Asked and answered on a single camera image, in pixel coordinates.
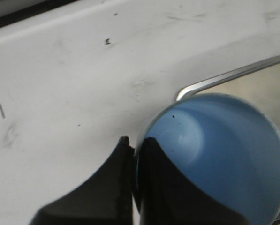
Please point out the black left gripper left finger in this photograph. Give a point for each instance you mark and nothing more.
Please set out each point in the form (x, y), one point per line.
(104, 199)

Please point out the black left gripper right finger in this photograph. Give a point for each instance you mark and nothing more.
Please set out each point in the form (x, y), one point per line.
(164, 196)

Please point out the light blue plastic cup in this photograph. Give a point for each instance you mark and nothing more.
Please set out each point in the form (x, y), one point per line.
(227, 148)

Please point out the silver digital kitchen scale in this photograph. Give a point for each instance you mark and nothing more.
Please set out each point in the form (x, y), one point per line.
(261, 75)

